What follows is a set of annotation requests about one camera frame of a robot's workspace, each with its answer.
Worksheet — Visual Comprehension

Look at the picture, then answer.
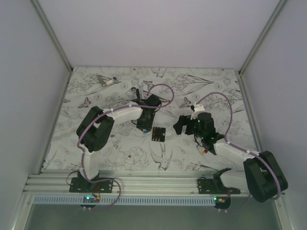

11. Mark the silver ratchet wrench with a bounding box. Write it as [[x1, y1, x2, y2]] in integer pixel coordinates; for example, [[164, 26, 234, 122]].
[[131, 87, 141, 99]]

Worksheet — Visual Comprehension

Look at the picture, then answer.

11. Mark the black fuse box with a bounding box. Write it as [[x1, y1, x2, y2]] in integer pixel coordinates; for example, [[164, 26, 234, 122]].
[[152, 126, 166, 142]]

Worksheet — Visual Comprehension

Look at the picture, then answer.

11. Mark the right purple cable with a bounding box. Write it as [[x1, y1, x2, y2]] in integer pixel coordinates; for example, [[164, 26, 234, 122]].
[[194, 92, 283, 213]]

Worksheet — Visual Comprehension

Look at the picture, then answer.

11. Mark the aluminium rail frame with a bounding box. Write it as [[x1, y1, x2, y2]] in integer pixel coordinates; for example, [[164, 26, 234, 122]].
[[23, 170, 286, 196]]

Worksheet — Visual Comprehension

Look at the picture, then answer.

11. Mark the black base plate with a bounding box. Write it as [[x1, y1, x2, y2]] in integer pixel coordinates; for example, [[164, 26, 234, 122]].
[[197, 177, 241, 195], [69, 172, 113, 194]]

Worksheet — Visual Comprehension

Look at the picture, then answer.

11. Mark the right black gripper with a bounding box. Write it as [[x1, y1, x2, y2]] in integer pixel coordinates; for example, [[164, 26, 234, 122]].
[[173, 115, 205, 139]]

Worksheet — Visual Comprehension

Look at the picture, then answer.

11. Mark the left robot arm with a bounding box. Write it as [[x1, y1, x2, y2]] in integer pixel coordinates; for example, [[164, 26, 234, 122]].
[[76, 94, 162, 193]]

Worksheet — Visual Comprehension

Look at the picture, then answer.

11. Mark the purple cable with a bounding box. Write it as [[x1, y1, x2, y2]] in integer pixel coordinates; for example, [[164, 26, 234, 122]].
[[194, 92, 283, 213], [76, 83, 175, 210]]

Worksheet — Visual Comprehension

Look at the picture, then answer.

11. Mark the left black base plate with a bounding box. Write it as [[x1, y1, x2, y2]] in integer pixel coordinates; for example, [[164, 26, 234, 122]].
[[69, 172, 113, 194]]

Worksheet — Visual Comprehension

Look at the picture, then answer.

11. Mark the left controller board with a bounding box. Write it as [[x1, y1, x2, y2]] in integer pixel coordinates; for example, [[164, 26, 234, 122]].
[[83, 195, 100, 204]]

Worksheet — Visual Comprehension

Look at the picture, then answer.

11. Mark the right controller board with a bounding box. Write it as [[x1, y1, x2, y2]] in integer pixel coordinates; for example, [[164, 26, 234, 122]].
[[214, 196, 231, 209]]

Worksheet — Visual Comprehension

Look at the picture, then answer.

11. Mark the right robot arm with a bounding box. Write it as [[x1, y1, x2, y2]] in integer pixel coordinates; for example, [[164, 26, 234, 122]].
[[173, 112, 288, 203]]

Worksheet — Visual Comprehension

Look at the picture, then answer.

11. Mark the controller board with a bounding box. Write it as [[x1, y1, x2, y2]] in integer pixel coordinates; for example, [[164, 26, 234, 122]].
[[214, 196, 231, 209], [83, 195, 100, 204]]

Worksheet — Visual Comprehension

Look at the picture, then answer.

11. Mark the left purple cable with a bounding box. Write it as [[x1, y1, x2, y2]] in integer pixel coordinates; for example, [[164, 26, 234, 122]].
[[76, 83, 175, 210]]

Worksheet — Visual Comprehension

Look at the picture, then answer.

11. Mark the yellow and red fuse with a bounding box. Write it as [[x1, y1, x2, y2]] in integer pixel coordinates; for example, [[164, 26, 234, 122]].
[[200, 150, 208, 155]]

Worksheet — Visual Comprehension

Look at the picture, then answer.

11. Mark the floral patterned mat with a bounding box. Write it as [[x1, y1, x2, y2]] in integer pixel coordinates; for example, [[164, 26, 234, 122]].
[[43, 67, 256, 171]]

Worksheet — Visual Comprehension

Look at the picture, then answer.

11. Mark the white slotted cable duct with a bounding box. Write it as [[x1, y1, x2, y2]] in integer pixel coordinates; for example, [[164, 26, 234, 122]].
[[33, 195, 215, 207]]

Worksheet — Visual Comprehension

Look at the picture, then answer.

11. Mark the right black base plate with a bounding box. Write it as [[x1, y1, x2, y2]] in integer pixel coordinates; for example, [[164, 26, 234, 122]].
[[197, 177, 241, 195]]

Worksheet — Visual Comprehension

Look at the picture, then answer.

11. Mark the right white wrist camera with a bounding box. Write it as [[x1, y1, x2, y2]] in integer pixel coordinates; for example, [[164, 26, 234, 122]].
[[190, 103, 205, 120]]

